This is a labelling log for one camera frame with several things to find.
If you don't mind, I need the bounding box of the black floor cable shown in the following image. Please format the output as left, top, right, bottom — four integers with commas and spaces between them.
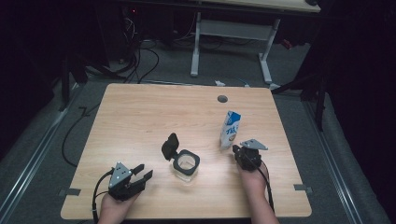
61, 104, 103, 168

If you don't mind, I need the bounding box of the glass jar with black lid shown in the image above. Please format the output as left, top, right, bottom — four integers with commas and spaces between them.
161, 132, 202, 184

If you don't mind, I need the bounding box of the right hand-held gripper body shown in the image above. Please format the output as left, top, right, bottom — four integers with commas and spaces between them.
235, 138, 269, 173

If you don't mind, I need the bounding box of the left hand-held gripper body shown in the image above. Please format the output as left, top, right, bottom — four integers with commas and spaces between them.
106, 161, 148, 202

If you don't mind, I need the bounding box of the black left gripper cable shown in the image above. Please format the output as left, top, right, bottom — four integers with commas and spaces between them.
91, 169, 115, 224

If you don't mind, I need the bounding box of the metal floor rail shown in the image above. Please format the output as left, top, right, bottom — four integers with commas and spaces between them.
303, 99, 364, 224
0, 83, 86, 224

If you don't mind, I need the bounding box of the bundle of black cables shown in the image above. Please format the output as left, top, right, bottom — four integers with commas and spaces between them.
120, 17, 161, 85

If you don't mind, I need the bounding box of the person's left hand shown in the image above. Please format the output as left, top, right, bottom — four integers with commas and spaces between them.
97, 189, 142, 222

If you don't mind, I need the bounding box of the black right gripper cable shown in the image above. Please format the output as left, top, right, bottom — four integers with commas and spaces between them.
245, 152, 276, 215

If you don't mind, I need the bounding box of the black stand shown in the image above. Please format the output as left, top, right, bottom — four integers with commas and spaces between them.
270, 70, 329, 133
57, 55, 90, 113

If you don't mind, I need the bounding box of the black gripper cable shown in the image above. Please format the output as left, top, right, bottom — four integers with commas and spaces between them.
245, 152, 276, 215
91, 169, 115, 224

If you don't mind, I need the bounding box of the white-framed desk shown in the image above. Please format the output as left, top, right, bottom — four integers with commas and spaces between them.
190, 0, 322, 91

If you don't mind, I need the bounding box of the person's right hand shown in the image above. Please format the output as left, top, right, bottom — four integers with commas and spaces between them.
236, 161, 271, 200

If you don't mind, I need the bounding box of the blue white milk carton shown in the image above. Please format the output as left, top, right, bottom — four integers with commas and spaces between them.
219, 110, 243, 151

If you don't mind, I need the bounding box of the grey tape strip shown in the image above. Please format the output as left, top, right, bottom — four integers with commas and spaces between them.
58, 188, 82, 198
292, 183, 314, 193

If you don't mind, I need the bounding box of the blue cable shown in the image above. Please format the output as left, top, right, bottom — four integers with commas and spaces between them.
235, 77, 251, 89

